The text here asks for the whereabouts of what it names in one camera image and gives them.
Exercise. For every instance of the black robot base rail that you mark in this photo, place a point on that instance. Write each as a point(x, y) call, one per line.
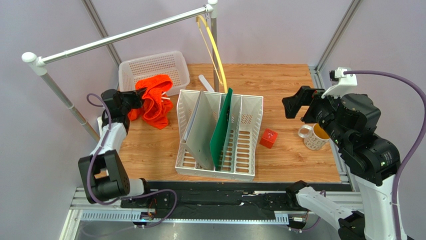
point(238, 202)

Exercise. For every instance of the white plastic file organizer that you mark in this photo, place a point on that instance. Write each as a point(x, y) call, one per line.
point(237, 161)

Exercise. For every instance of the yellow clothes hanger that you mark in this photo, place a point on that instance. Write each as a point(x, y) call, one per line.
point(207, 26)

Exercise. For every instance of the white patterned mug yellow inside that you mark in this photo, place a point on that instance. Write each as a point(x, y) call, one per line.
point(314, 137)

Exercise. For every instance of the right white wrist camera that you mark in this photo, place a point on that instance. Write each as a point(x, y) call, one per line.
point(345, 83)

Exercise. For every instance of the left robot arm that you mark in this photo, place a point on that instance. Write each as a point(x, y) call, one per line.
point(103, 175)

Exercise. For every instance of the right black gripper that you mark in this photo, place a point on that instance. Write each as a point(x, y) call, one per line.
point(309, 104)

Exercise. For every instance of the orange shorts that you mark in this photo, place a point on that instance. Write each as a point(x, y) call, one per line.
point(156, 103)

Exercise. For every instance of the grey folder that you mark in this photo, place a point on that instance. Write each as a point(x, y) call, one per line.
point(199, 131)

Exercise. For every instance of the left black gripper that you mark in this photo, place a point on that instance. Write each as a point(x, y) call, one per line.
point(135, 95)

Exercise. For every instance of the white metal clothes rack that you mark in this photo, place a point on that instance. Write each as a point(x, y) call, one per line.
point(38, 63)

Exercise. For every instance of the small red cube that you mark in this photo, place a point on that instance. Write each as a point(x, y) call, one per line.
point(268, 138)

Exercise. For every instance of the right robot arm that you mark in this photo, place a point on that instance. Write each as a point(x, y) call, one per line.
point(374, 167)

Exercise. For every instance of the white perforated plastic basket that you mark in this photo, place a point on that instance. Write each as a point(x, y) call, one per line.
point(172, 64)

